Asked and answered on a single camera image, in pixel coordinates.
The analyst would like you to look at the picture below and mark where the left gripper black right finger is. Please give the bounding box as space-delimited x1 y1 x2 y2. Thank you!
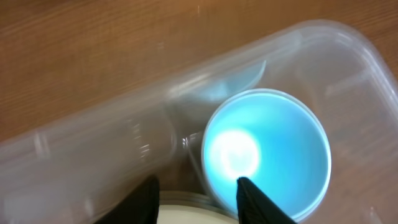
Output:
236 177 297 224

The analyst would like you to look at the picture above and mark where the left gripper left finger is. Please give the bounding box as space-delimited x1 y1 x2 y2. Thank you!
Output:
95 175 160 224

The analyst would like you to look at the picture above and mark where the cream bowl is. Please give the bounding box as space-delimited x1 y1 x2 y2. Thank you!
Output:
157 191 239 224

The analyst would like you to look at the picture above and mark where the light blue small cup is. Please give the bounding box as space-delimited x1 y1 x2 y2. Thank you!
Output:
201 88 331 222

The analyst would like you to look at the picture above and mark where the clear plastic storage container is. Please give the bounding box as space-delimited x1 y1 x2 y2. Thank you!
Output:
1 21 397 223

